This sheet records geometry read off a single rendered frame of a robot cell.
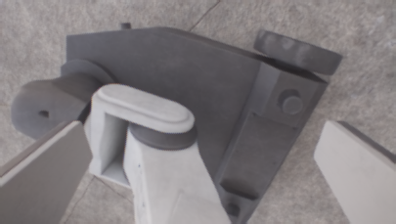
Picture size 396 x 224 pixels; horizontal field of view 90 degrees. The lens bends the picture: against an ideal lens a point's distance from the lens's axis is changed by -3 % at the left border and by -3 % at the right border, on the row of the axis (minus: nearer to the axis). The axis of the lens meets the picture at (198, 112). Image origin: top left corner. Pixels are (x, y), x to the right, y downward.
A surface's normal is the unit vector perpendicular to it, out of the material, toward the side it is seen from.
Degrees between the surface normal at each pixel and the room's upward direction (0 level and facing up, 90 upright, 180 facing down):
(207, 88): 0
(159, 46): 0
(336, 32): 0
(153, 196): 90
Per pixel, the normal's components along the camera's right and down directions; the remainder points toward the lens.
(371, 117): -0.18, 0.40
